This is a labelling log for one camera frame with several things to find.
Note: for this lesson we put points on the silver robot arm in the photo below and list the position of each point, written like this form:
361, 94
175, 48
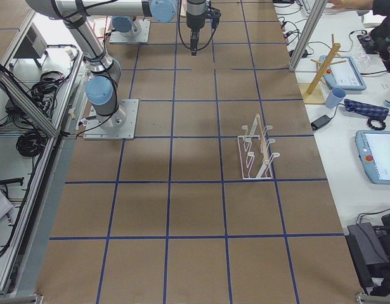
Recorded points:
74, 15

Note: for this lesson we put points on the blue plaid cloth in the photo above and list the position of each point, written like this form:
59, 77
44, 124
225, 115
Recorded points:
367, 110

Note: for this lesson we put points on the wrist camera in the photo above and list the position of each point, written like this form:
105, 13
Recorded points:
214, 15

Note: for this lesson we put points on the white wire cup rack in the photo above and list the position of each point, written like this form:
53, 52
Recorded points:
256, 160

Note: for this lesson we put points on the person's hand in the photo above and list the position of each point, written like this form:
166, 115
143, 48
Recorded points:
342, 4

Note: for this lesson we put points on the near blue teach pendant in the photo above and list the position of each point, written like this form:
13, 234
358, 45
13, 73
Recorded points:
374, 152

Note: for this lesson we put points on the blue cup on desk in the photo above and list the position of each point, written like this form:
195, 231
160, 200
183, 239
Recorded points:
335, 96

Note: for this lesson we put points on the aluminium frame post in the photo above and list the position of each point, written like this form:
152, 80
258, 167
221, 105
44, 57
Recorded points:
307, 32

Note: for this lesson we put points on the blue teach pendant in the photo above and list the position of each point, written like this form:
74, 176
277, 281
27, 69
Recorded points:
374, 152
344, 73

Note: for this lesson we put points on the far blue teach pendant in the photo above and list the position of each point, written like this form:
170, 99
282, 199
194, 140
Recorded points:
344, 73

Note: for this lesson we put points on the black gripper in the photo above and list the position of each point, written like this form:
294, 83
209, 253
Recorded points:
193, 19

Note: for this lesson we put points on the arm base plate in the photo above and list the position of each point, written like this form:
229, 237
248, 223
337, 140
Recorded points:
127, 30
121, 125

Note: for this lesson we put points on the wooden mug tree stand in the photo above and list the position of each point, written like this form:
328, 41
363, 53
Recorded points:
310, 94

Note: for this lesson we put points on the black power adapter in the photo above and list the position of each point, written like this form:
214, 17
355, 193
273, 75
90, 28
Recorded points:
320, 122

